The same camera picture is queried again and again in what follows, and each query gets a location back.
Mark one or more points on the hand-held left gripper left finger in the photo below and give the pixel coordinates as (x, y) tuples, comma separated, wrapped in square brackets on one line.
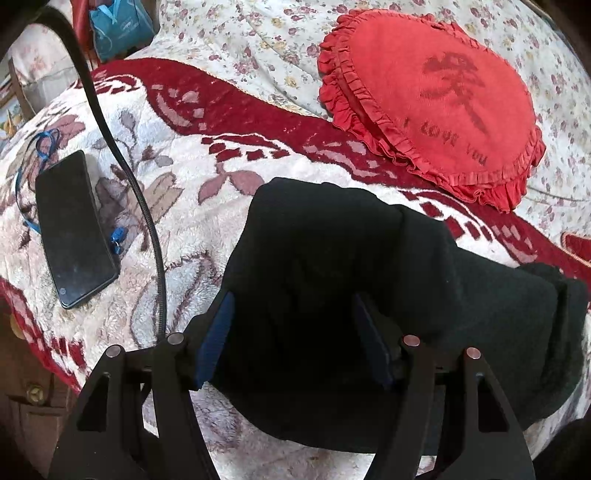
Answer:
[(213, 341)]

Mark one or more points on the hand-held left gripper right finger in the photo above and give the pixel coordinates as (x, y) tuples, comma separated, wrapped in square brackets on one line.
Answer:
[(373, 341)]

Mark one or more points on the black pants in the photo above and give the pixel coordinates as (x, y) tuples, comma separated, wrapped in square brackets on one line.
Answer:
[(323, 258)]

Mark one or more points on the black smartphone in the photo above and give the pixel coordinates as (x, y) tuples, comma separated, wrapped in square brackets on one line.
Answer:
[(74, 230)]

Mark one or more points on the red and white plush blanket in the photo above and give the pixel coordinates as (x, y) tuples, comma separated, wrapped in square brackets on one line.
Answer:
[(207, 157)]

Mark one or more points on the brown wooden cabinet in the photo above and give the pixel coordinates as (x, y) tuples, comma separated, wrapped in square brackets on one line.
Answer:
[(27, 415)]

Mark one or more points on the red ruffled heart cushion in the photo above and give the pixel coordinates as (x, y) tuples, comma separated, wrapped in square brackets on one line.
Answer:
[(429, 115)]

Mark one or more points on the white floral quilt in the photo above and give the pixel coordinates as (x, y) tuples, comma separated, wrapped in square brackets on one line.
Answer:
[(258, 46)]

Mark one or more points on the blue bag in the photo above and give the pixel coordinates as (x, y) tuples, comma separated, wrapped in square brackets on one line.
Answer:
[(122, 32)]

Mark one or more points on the pale floral pillow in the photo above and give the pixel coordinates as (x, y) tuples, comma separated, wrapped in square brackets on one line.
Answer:
[(44, 60)]

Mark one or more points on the red chair frame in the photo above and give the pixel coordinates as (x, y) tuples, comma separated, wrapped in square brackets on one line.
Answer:
[(85, 27)]

